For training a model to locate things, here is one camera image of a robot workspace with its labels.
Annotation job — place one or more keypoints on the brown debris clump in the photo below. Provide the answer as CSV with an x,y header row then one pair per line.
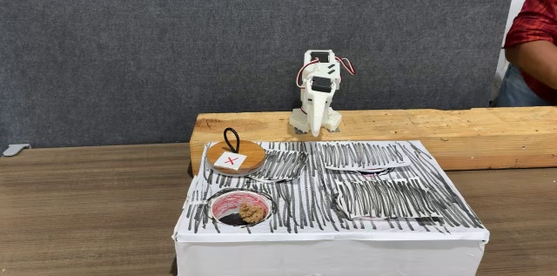
x,y
252,213

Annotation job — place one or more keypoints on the rounded scribbled paper flap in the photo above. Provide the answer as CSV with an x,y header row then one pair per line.
x,y
280,165

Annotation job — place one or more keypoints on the long scribbled paper flap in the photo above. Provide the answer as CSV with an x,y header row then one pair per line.
x,y
361,155

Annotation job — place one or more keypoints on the round wooden lid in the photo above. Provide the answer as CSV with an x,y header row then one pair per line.
x,y
252,154

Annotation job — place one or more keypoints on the white label red cross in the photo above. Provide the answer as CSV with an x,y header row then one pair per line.
x,y
230,160

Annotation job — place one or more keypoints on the large scribbled paper flap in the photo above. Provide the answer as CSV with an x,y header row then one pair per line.
x,y
387,197

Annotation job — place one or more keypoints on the long wooden beam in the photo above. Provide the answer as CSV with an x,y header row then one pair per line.
x,y
457,136

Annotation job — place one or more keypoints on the white box with black scribbles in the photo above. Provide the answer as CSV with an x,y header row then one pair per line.
x,y
330,254

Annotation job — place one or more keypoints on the person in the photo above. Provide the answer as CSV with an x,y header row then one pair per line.
x,y
537,10

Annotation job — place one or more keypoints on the grey plastic bracket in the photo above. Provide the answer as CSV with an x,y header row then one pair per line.
x,y
14,149

